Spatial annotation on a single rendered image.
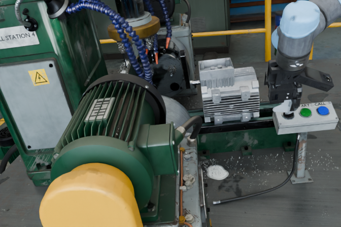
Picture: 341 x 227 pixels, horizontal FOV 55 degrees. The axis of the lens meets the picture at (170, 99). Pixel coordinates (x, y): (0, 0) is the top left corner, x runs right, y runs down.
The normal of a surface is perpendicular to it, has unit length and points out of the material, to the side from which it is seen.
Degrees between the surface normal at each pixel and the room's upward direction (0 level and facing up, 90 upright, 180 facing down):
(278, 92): 112
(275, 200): 0
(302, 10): 22
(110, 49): 90
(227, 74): 90
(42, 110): 90
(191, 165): 0
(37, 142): 90
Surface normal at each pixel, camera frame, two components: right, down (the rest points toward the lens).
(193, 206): -0.15, -0.87
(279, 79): 0.03, 0.77
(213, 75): -0.04, 0.48
